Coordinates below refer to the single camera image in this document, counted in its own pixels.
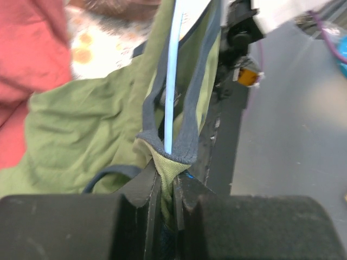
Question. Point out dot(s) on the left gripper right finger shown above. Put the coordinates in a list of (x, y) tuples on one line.
[(250, 227)]

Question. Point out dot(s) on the floral table mat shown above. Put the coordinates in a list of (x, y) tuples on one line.
[(101, 44)]

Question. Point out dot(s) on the blue wire hanger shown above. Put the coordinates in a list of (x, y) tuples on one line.
[(174, 38)]

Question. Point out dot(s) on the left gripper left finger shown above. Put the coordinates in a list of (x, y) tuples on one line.
[(120, 225)]

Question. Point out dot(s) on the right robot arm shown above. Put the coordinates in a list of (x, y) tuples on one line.
[(242, 24)]

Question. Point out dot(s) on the green tank top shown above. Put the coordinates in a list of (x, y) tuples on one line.
[(77, 130)]

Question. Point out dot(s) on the red tank top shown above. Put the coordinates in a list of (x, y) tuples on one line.
[(35, 57)]

